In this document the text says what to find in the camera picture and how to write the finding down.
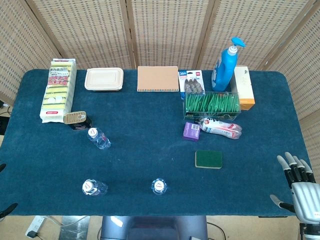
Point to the dark robot base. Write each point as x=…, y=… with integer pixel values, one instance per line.
x=155, y=228

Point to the binder clips pack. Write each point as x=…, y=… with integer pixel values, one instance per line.
x=191, y=83

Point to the yellow sponge multipack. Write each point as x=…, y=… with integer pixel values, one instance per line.
x=58, y=90

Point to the clear water bottle white cap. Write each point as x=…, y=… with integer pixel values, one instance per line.
x=92, y=187
x=159, y=186
x=98, y=138

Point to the small purple box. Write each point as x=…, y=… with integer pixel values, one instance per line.
x=191, y=131

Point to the metal table leg plate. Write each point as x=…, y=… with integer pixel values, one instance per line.
x=75, y=228

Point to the brown spiral notebook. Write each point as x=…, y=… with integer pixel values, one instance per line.
x=157, y=78

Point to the red white labelled plastic bottle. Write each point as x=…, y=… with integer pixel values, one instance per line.
x=220, y=127

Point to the beige lidded food container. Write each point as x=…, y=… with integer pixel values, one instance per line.
x=103, y=78

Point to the white power strip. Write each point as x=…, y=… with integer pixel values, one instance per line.
x=35, y=226

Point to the black luncheon meat can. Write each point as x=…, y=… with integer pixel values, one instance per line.
x=77, y=120

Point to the blue pump detergent bottle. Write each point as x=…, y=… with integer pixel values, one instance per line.
x=223, y=70

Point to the white and orange carton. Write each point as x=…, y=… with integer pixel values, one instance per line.
x=245, y=85

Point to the clear box of green sachets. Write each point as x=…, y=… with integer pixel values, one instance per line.
x=212, y=105

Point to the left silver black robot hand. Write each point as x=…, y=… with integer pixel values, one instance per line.
x=7, y=208

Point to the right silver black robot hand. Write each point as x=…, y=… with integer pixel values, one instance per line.
x=306, y=202

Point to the blue table carpet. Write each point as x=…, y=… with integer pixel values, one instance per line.
x=150, y=150

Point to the green yellow scouring sponge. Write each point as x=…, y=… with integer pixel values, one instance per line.
x=208, y=159

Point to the woven wicker folding screen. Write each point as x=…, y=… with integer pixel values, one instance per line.
x=165, y=30

